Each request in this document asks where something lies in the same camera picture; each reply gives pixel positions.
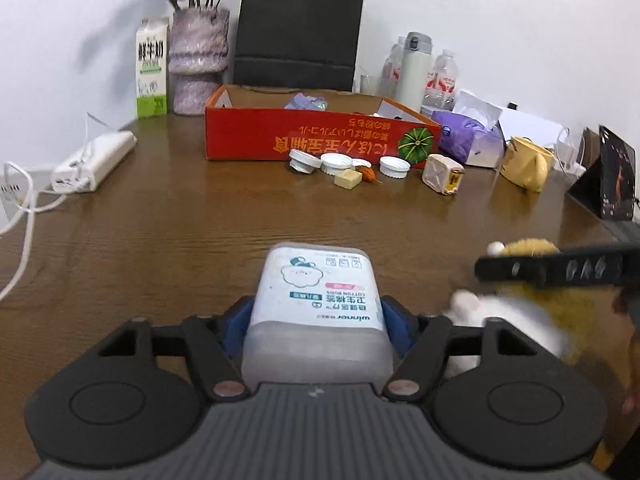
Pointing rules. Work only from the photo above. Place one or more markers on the white plastic lid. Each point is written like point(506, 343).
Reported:
point(336, 164)
point(305, 161)
point(395, 167)

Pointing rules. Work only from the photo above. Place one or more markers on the small white cap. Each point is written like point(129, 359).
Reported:
point(361, 162)

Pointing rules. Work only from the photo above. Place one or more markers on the clear drinking glass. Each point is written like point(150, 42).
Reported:
point(370, 85)

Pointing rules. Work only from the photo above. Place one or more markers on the white cotton swab box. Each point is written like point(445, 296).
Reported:
point(315, 310)

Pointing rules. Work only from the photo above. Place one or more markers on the white power bank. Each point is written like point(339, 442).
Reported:
point(100, 155)

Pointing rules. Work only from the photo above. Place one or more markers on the green white milk carton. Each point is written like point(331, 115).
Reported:
point(151, 85)

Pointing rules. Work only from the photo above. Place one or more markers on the beige cube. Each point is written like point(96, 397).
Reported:
point(347, 179)

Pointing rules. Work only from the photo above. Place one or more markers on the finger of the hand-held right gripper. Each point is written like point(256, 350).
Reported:
point(510, 269)

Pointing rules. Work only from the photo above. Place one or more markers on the purple tissue pack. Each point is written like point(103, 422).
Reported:
point(460, 135)

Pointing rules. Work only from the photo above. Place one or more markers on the white paper sheet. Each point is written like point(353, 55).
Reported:
point(530, 125)

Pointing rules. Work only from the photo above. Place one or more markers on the person's right hand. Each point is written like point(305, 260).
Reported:
point(632, 403)

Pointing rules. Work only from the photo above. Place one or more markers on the white thermos bottle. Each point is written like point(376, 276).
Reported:
point(412, 80)

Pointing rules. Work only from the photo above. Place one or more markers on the yellow white plush toy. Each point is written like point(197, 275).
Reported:
point(530, 320)

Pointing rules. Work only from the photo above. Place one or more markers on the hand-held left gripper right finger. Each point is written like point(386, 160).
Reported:
point(400, 325)

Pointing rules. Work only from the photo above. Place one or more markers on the black paper bag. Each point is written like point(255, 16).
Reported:
point(300, 25)

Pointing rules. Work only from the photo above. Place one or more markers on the red cardboard box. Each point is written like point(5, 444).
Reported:
point(250, 135)

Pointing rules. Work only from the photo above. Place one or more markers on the yellow mug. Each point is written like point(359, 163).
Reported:
point(522, 162)

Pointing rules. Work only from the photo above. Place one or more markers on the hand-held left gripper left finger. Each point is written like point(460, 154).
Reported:
point(235, 330)

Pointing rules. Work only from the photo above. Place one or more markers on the small orange trinket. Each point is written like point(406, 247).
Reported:
point(370, 174)

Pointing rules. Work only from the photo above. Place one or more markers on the black photo frame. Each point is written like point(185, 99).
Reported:
point(612, 175)

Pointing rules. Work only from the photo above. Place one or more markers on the cream wall charger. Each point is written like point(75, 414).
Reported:
point(442, 174)

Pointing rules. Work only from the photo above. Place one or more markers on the wooden desktop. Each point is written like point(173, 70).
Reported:
point(150, 240)

